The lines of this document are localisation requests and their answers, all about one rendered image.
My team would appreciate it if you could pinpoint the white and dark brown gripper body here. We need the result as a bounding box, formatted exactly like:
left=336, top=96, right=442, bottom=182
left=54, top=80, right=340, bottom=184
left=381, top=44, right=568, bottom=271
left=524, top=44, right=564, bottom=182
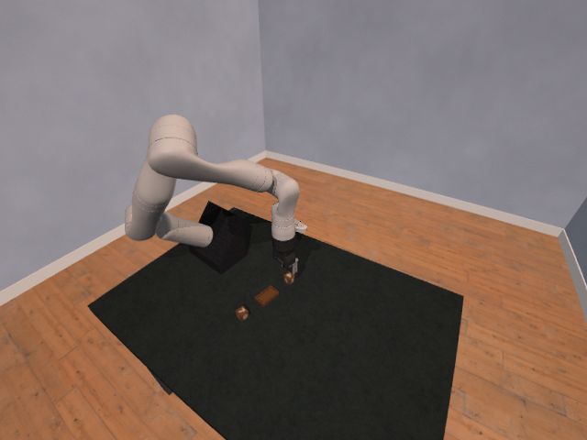
left=271, top=219, right=307, bottom=267

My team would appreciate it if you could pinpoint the orange cube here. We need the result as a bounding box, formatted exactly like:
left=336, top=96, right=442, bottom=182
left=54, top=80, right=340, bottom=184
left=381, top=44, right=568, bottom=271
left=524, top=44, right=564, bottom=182
left=236, top=305, right=249, bottom=322
left=283, top=271, right=295, bottom=285

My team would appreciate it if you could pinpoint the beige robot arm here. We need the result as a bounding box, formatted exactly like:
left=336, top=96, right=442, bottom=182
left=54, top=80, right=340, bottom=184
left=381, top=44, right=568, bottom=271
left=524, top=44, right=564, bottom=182
left=125, top=115, right=300, bottom=248

